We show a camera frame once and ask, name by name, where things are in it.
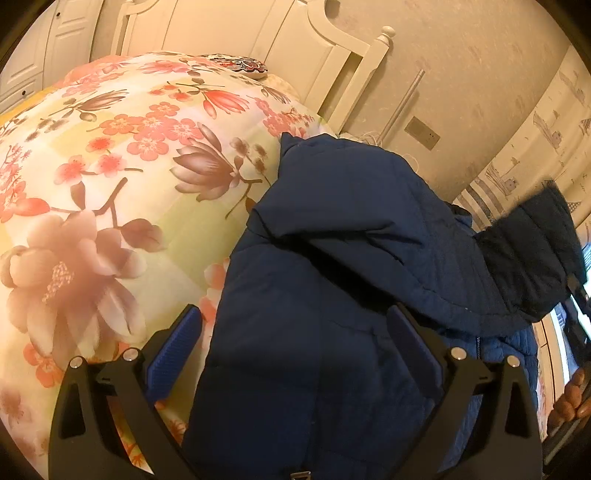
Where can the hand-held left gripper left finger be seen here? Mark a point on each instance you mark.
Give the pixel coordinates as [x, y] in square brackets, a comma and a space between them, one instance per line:
[171, 350]

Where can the printed curtain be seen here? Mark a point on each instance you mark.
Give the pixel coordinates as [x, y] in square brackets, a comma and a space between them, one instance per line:
[521, 152]

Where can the person's right hand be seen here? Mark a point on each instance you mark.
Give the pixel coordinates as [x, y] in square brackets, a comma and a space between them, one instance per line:
[572, 399]

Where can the patterned round cushion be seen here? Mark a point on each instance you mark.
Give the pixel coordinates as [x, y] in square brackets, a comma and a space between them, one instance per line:
[240, 64]

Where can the wall socket plate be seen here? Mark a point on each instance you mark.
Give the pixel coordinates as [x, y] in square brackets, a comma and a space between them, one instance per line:
[422, 133]

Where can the white wardrobe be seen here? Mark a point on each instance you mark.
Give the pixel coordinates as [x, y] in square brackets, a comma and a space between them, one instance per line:
[55, 41]

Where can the floral quilt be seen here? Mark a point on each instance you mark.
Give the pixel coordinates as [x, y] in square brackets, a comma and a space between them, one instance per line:
[115, 184]

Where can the white wooden bed headboard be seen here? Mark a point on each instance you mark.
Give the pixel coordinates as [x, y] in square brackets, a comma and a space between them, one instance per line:
[258, 32]

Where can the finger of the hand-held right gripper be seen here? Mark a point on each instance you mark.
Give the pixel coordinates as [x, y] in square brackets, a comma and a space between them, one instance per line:
[577, 337]

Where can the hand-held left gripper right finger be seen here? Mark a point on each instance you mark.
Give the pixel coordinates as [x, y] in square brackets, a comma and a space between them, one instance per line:
[411, 346]

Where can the navy quilted jacket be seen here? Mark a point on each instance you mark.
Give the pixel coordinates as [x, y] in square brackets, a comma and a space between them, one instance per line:
[323, 277]

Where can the thin wall rod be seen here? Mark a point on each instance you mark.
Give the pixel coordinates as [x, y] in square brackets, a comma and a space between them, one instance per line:
[406, 99]

